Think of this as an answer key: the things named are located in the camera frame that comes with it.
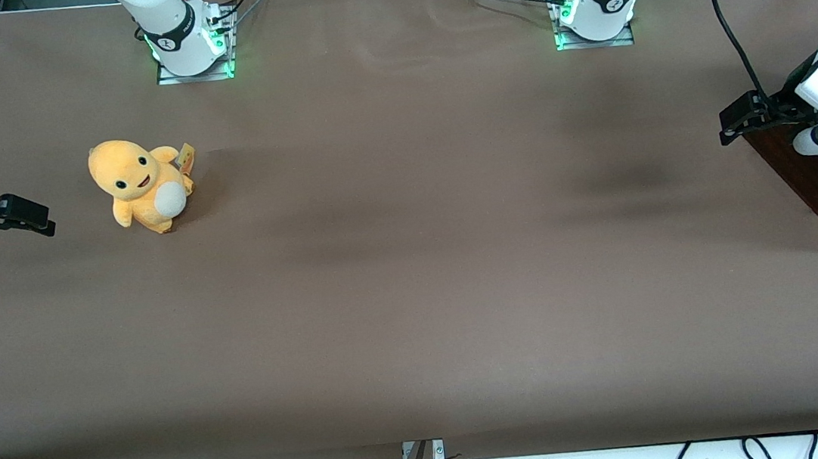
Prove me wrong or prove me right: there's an orange plush toy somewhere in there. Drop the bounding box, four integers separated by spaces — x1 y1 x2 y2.
85 132 205 242

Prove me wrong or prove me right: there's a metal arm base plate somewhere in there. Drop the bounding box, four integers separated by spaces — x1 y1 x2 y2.
149 5 242 87
548 0 637 54

